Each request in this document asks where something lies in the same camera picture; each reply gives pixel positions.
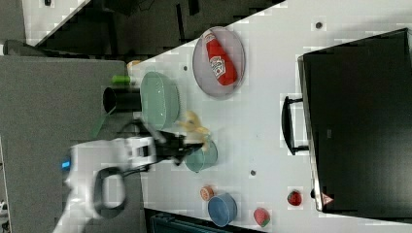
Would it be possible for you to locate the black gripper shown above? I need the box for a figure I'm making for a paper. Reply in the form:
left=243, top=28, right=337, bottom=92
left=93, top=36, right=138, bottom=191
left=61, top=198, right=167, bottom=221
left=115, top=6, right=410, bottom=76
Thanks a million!
left=154, top=131, right=203, bottom=166

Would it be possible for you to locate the yellow peeled toy banana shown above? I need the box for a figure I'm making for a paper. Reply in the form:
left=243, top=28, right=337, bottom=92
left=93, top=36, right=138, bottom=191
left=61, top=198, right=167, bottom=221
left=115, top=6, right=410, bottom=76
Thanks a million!
left=178, top=111, right=211, bottom=152

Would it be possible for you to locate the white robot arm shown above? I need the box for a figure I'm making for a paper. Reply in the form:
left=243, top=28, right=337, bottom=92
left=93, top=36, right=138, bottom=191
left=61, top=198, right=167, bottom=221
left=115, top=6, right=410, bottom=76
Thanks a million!
left=52, top=131, right=205, bottom=233

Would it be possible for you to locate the black toaster oven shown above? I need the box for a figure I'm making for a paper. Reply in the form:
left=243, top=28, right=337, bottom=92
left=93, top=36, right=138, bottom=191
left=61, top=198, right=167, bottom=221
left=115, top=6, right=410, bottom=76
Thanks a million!
left=281, top=28, right=412, bottom=223

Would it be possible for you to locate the green mug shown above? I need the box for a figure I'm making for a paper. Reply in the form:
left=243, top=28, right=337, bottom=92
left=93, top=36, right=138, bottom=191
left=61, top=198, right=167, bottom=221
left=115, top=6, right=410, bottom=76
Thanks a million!
left=185, top=141, right=218, bottom=173

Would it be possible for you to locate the orange slice toy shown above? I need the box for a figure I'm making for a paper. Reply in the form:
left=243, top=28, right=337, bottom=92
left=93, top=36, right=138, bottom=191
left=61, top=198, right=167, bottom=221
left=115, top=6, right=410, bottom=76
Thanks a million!
left=199, top=185, right=214, bottom=201

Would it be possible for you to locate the green perforated colander basket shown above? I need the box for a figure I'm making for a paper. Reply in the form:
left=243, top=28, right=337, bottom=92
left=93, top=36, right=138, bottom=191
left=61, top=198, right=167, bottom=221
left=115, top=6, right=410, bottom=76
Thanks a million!
left=140, top=72, right=180, bottom=130

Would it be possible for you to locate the blue cup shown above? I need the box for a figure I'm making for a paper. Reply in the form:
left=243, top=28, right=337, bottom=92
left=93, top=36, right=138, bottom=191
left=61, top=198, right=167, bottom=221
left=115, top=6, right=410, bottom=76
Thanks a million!
left=207, top=193, right=237, bottom=227

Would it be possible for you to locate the grey round plate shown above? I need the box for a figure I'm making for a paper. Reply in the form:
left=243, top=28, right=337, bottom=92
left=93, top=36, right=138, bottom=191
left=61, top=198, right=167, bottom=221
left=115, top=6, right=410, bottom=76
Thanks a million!
left=192, top=26, right=246, bottom=99

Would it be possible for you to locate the black cylinder utensil holder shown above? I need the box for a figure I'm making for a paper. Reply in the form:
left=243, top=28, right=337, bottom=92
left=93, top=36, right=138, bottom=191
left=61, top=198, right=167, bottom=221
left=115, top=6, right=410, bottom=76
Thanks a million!
left=103, top=87, right=142, bottom=113

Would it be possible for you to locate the red ketchup bottle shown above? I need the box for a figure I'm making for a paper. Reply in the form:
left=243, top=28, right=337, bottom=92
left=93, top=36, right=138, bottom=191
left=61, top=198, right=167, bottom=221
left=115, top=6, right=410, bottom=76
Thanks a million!
left=202, top=30, right=238, bottom=85

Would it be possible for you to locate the red strawberry toy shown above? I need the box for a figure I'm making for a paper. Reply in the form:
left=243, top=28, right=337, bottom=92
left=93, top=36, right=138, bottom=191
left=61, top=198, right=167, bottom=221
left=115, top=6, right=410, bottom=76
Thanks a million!
left=287, top=190, right=302, bottom=206

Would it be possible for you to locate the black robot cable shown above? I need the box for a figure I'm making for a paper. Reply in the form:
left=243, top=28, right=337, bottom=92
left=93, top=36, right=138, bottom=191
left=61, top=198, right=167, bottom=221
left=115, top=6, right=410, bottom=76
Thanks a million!
left=118, top=118, right=166, bottom=178

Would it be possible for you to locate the dark blue rail frame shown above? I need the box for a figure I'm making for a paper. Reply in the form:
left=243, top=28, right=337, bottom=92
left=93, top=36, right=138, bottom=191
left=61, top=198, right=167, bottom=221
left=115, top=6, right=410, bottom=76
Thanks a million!
left=150, top=215, right=229, bottom=233

